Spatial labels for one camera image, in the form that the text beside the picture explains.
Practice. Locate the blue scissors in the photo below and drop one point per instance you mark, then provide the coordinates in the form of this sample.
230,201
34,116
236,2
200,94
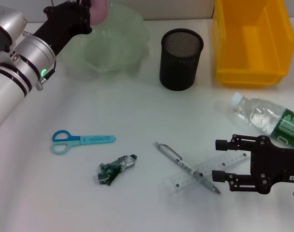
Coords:
98,139

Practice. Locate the green translucent fruit bowl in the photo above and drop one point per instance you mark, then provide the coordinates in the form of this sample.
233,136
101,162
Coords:
118,43

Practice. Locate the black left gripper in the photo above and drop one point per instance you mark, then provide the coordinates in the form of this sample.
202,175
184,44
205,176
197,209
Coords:
62,24

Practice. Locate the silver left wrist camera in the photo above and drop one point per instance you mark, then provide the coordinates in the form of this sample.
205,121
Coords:
9,26

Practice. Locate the clear water bottle green label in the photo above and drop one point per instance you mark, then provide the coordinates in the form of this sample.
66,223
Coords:
258,113

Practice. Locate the transparent plastic ruler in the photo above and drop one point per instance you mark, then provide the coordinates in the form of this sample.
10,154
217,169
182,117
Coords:
185,180

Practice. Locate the yellow plastic bin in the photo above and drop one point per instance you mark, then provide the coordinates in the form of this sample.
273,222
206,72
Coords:
253,48

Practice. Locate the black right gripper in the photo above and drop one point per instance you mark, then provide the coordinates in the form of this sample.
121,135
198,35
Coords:
270,164

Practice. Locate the green silver plastic wrapper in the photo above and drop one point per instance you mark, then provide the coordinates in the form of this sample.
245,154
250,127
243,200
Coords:
118,166

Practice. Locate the silver ballpoint pen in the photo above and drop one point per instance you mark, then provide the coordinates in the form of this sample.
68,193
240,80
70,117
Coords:
176,157

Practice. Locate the black mesh pen holder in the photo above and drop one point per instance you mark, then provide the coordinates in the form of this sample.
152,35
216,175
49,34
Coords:
178,67

